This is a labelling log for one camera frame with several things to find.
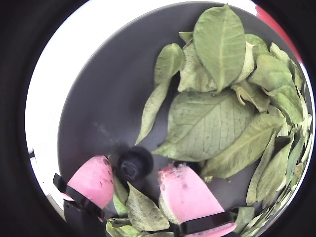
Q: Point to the dark blueberry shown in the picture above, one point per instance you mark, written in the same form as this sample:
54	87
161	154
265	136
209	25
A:
135	164

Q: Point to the pile of green leaves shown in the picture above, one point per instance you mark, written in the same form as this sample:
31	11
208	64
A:
209	123

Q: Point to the dark grey round bowl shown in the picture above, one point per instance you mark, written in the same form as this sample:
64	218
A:
103	86

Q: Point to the red collapsible silicone cup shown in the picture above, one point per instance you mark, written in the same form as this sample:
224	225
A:
279	27

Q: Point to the pink-tipped black gripper finger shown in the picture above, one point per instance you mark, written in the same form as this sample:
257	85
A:
187	197
93	180

